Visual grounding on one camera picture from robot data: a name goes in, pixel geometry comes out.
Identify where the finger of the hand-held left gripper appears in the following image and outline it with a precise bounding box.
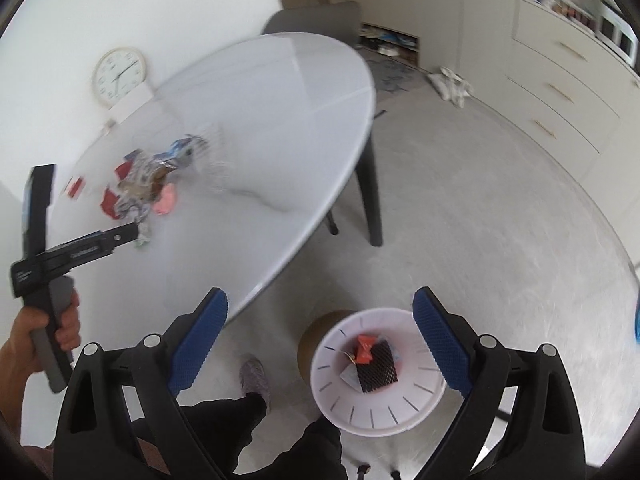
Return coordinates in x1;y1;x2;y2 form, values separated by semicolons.
69;222;141;262

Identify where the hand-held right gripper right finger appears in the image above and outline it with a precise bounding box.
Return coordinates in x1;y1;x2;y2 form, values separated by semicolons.
412;286;586;480

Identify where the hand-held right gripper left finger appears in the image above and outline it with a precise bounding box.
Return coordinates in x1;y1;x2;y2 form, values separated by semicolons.
52;287;251;480

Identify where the white slotted waste bin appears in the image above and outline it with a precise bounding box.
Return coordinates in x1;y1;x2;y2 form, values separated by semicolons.
310;307;448;436

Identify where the person's left forearm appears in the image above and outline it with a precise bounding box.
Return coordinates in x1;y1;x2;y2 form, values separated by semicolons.
0;360;38;448

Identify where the person's left hand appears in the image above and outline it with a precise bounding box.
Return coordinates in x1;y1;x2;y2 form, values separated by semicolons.
0;290;82;378

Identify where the silver foil crumpled wrapper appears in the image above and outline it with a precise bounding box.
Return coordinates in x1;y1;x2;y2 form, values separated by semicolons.
112;197;152;226

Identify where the large red crumpled wrapper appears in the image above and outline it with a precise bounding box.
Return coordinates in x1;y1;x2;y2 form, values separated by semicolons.
100;187;122;219

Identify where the person's grey shoe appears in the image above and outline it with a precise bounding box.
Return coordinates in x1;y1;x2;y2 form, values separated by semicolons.
240;355;271;414

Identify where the pink crumpled wrapper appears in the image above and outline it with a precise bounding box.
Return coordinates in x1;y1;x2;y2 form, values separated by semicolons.
152;185;179;217

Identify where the black mesh wrapper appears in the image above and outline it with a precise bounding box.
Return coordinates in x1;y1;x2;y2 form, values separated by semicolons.
350;340;401;394

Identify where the silver printed crumpled wrapper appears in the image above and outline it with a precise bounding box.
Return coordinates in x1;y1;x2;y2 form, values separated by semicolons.
127;152;173;195

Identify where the person's left trouser leg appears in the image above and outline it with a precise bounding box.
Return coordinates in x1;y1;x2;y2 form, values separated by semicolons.
132;392;269;480

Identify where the person's trouser leg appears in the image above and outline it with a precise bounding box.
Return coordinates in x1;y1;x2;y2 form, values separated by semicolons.
132;392;269;480
279;417;349;480

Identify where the round brown stool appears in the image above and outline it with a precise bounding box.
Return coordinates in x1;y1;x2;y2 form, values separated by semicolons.
296;310;357;387

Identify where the person's right trouser leg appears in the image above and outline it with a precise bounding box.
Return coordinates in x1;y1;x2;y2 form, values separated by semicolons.
279;417;349;480

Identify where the white crumpled cloth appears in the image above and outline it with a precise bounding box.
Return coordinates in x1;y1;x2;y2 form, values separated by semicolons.
427;66;475;109

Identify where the grey patterned rug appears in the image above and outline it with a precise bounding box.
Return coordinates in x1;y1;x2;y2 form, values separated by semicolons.
367;52;427;94

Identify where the white drawer cabinet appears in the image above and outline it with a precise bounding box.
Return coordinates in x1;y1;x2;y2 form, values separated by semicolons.
504;0;640;163

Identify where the grey chair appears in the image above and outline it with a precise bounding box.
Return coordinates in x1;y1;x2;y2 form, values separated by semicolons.
262;1;362;50

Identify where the tall white cupboard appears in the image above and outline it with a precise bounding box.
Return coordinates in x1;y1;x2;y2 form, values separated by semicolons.
360;0;522;75

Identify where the row of dark jars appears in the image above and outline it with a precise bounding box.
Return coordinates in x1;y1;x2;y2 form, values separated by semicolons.
550;0;599;29

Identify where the round white wall clock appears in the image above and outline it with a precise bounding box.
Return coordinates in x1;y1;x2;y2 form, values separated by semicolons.
92;47;147;109

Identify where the white picture frame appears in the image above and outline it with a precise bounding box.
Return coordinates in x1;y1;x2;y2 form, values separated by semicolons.
599;9;639;62

